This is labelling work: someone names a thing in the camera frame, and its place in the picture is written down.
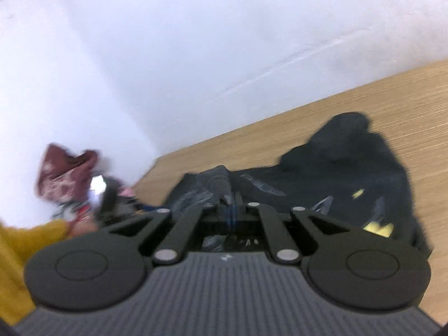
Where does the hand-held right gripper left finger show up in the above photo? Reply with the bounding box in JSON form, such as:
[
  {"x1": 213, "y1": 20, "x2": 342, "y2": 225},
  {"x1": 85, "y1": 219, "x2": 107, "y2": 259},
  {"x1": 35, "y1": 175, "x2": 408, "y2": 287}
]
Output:
[{"x1": 108, "y1": 201, "x2": 232, "y2": 264}]

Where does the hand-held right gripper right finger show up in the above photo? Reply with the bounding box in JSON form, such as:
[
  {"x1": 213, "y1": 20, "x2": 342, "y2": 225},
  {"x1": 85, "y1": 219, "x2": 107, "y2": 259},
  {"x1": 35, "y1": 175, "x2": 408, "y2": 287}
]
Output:
[{"x1": 231, "y1": 201, "x2": 351, "y2": 264}]

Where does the black printed shirt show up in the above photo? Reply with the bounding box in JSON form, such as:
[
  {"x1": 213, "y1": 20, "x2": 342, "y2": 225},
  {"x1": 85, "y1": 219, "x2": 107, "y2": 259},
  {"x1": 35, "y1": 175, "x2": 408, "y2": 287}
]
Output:
[{"x1": 164, "y1": 112, "x2": 433, "y2": 257}]

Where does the maroon patterned cloth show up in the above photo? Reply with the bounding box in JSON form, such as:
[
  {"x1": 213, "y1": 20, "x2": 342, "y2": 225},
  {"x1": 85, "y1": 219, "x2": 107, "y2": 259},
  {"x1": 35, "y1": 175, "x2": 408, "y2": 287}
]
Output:
[{"x1": 34, "y1": 143, "x2": 102, "y2": 204}]

